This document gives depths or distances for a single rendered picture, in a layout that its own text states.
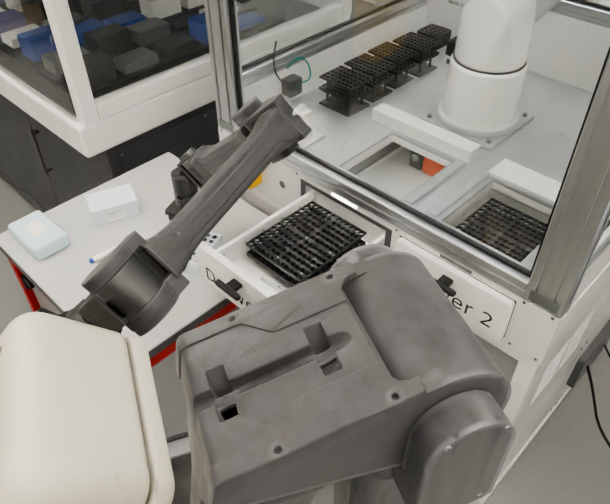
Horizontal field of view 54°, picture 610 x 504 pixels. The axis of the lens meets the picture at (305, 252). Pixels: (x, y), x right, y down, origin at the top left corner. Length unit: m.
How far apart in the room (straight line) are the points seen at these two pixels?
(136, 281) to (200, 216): 0.13
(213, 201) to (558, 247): 0.62
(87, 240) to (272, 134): 0.88
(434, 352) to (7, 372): 0.43
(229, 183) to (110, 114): 1.09
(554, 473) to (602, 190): 1.29
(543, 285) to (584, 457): 1.12
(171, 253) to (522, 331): 0.78
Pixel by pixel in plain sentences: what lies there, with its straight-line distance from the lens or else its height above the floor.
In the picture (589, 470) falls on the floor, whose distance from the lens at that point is 2.24.
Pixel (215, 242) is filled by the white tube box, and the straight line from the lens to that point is 1.55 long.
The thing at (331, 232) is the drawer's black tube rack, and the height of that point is 0.90.
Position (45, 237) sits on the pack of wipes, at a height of 0.80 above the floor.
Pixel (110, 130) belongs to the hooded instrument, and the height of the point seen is 0.86.
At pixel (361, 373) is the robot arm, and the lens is 0.24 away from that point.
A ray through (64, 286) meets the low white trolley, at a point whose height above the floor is 0.76.
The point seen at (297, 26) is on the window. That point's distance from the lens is 1.37.
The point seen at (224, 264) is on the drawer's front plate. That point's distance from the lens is 1.30.
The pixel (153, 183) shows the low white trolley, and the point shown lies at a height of 0.76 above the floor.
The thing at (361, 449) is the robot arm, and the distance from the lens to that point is 0.25.
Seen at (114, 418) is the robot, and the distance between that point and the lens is 0.59.
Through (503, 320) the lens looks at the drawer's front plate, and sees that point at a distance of 1.30.
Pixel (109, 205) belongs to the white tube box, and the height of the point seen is 0.81.
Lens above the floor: 1.82
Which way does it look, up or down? 43 degrees down
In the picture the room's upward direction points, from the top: straight up
